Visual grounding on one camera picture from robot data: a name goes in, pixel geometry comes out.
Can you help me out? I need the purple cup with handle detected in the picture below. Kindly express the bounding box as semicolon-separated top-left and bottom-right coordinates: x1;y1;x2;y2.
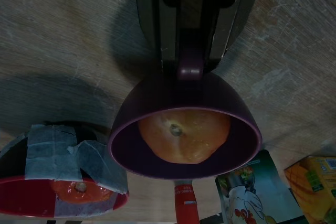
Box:
107;32;263;180

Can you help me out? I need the printed product packet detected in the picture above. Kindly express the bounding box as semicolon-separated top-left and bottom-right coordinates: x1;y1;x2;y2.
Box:
215;150;302;224

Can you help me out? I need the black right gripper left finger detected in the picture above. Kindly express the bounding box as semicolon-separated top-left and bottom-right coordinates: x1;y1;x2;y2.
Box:
132;0;182;71

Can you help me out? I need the light wooden table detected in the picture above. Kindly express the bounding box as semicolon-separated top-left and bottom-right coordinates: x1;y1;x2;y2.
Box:
0;0;336;224

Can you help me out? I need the red plastic bottle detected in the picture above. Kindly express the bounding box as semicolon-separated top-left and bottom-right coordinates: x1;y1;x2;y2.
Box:
173;179;197;224

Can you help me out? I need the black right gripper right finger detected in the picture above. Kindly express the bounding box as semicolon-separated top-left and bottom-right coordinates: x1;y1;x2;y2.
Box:
201;0;265;74

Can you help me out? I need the yellow juice carton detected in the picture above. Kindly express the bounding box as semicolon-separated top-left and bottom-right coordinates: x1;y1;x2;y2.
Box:
283;155;336;222

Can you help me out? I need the red bowl with grey tape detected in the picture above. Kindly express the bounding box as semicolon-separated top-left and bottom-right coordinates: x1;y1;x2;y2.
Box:
0;121;130;218

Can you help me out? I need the orange round fruit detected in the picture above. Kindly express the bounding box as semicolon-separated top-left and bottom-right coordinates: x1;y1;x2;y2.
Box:
51;180;116;204
138;111;232;165

